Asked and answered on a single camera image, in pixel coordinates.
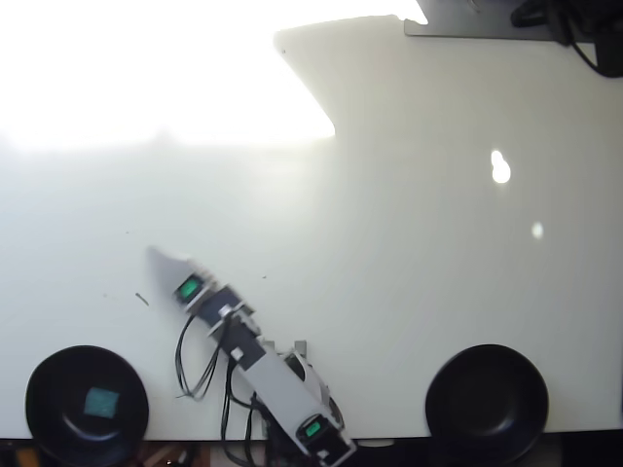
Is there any grey metal plate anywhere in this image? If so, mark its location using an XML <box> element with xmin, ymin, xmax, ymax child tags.
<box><xmin>403</xmin><ymin>0</ymin><xmax>561</xmax><ymax>43</ymax></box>

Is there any black round bowl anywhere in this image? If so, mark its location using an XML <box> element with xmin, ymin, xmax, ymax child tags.
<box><xmin>424</xmin><ymin>343</ymin><xmax>550</xmax><ymax>466</ymax></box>
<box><xmin>24</xmin><ymin>344</ymin><xmax>150</xmax><ymax>467</ymax></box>

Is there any black cable bundle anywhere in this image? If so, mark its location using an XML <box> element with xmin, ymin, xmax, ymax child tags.
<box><xmin>509</xmin><ymin>0</ymin><xmax>623</xmax><ymax>79</ymax></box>

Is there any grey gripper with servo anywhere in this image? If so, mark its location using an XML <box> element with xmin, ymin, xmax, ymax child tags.
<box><xmin>144</xmin><ymin>245</ymin><xmax>221</xmax><ymax>313</ymax></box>

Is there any blue foam cube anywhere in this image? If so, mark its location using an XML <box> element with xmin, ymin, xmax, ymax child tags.
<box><xmin>84</xmin><ymin>385</ymin><xmax>121</xmax><ymax>419</ymax></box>

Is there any black looped servo cable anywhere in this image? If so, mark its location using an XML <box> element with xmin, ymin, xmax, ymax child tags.
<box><xmin>220</xmin><ymin>357</ymin><xmax>262</xmax><ymax>442</ymax></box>
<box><xmin>174</xmin><ymin>310</ymin><xmax>230</xmax><ymax>402</ymax></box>

